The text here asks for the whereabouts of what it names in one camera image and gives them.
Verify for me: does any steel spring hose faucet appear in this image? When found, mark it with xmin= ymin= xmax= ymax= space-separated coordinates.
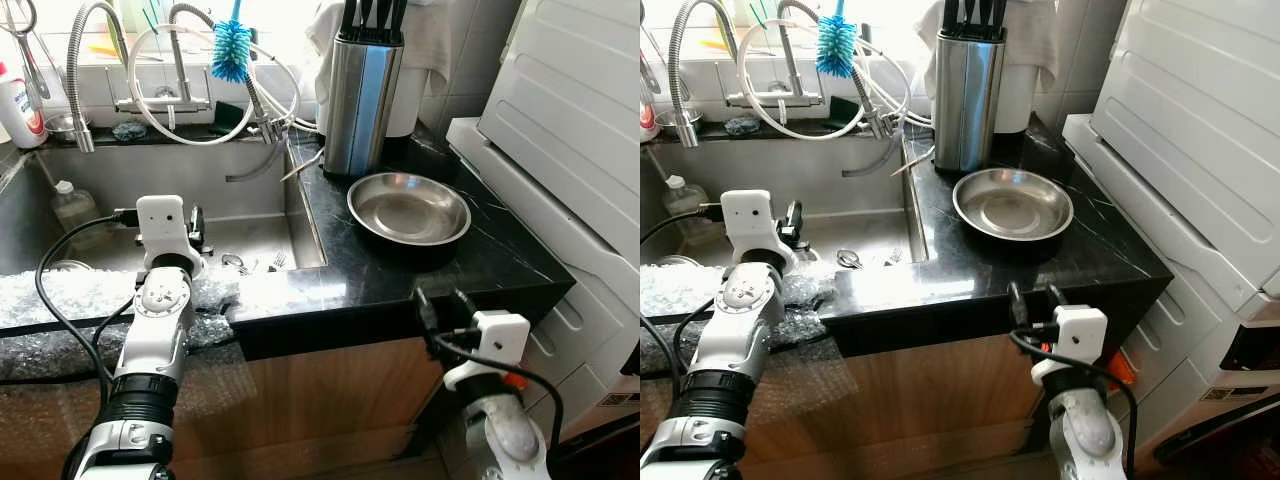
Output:
xmin=668 ymin=0 xmax=736 ymax=149
xmin=65 ymin=2 xmax=131 ymax=153

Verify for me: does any translucent grey hose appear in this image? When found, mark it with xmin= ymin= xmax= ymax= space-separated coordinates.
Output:
xmin=225 ymin=138 xmax=291 ymax=184
xmin=842 ymin=133 xmax=901 ymax=179

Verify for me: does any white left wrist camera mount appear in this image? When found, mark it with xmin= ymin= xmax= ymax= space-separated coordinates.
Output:
xmin=137 ymin=195 xmax=204 ymax=271
xmin=720 ymin=190 xmax=791 ymax=266

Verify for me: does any wooden base cabinet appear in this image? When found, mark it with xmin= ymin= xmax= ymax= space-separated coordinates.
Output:
xmin=800 ymin=335 xmax=1051 ymax=480
xmin=170 ymin=340 xmax=471 ymax=480

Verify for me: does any white cloth towel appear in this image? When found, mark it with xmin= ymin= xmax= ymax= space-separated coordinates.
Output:
xmin=305 ymin=0 xmax=456 ymax=96
xmin=915 ymin=0 xmax=1066 ymax=91

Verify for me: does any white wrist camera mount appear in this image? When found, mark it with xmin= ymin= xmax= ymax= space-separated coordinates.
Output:
xmin=137 ymin=195 xmax=204 ymax=271
xmin=1032 ymin=305 xmax=1109 ymax=386
xmin=443 ymin=312 xmax=531 ymax=391
xmin=720 ymin=190 xmax=791 ymax=266

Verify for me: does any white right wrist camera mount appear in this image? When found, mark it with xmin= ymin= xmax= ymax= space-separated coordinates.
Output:
xmin=443 ymin=312 xmax=531 ymax=391
xmin=1032 ymin=305 xmax=1109 ymax=386

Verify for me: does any stainless steel sink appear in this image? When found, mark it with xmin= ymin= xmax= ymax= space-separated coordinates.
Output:
xmin=640 ymin=138 xmax=929 ymax=271
xmin=0 ymin=140 xmax=326 ymax=276

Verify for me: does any stainless steel knife block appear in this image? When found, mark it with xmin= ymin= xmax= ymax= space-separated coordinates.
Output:
xmin=935 ymin=0 xmax=1009 ymax=173
xmin=322 ymin=0 xmax=404 ymax=179

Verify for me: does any white washing machine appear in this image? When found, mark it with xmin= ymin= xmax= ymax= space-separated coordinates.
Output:
xmin=520 ymin=280 xmax=641 ymax=446
xmin=1100 ymin=290 xmax=1280 ymax=471

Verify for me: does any shallow stainless steel plate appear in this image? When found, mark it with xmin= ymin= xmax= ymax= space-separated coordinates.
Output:
xmin=952 ymin=167 xmax=1075 ymax=243
xmin=346 ymin=172 xmax=472 ymax=247

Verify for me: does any white looped hose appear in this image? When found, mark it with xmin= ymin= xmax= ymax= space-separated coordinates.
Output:
xmin=127 ymin=25 xmax=301 ymax=146
xmin=737 ymin=20 xmax=913 ymax=141

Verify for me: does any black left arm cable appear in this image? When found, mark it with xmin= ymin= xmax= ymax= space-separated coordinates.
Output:
xmin=36 ymin=208 xmax=141 ymax=401
xmin=640 ymin=200 xmax=726 ymax=401

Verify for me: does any blue bottle brush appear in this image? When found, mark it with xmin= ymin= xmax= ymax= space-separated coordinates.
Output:
xmin=815 ymin=0 xmax=859 ymax=79
xmin=210 ymin=0 xmax=254 ymax=84

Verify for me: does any white countertop dish appliance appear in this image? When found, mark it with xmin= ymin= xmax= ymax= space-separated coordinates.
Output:
xmin=447 ymin=0 xmax=641 ymax=301
xmin=1062 ymin=0 xmax=1280 ymax=321

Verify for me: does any chrome gooseneck tap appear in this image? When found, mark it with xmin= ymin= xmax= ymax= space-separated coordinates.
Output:
xmin=725 ymin=0 xmax=891 ymax=141
xmin=115 ymin=3 xmax=291 ymax=146

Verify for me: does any clear bubble wrap sheet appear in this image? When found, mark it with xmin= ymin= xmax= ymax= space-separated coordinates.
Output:
xmin=0 ymin=268 xmax=241 ymax=381
xmin=640 ymin=262 xmax=846 ymax=376

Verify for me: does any clear plastic bottle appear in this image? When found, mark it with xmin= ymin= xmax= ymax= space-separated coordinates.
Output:
xmin=50 ymin=180 xmax=106 ymax=236
xmin=662 ymin=175 xmax=716 ymax=226

